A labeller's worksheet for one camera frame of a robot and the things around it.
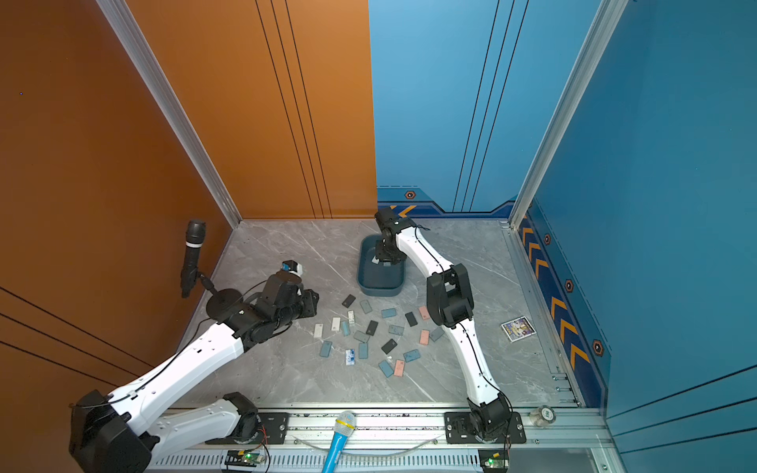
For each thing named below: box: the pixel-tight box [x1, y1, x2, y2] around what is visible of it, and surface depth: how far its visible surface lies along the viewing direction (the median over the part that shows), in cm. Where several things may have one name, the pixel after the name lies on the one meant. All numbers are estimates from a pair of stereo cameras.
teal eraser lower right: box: [403, 348, 421, 363], surface depth 87 cm
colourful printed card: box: [500, 316, 538, 342], surface depth 91 cm
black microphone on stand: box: [180, 219, 244, 322], surface depth 81 cm
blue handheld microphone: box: [321, 410, 357, 473], surface depth 71 cm
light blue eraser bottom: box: [378, 359, 395, 379], surface depth 84 cm
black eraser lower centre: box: [380, 337, 399, 355], surface depth 89 cm
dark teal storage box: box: [356, 233, 407, 297], surface depth 106 cm
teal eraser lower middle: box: [358, 342, 369, 360], surface depth 88 cm
